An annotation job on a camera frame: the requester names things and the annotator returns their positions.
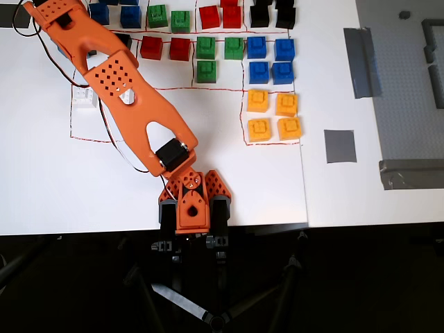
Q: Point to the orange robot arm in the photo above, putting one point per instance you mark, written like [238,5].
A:
[114,76]

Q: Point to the orange robot base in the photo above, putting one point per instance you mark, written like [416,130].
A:
[192,215]

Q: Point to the blue lego block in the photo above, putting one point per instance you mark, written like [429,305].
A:
[99,14]
[284,49]
[131,16]
[256,47]
[129,1]
[282,73]
[259,73]

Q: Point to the red lego block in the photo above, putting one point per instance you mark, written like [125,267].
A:
[209,16]
[231,17]
[229,2]
[151,48]
[180,49]

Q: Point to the green lego block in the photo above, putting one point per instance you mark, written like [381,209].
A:
[234,47]
[180,21]
[157,15]
[206,47]
[206,71]

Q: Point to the yellow lego block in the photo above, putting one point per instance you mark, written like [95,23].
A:
[287,104]
[259,129]
[257,100]
[289,128]

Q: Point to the grey square tape marker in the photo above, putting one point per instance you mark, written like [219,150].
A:
[340,145]

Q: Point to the grey black table clamp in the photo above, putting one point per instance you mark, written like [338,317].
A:
[220,211]
[168,215]

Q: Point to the black tripod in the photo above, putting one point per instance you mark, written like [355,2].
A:
[180,301]

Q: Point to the grey tape strip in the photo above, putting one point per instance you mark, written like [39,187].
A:
[412,173]
[362,62]

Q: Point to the grey lego baseplate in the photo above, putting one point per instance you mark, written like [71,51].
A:
[399,104]

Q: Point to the small grey lego piece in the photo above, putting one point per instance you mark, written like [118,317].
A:
[404,14]

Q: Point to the grey lego wall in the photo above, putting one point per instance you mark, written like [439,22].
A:
[427,33]
[437,86]

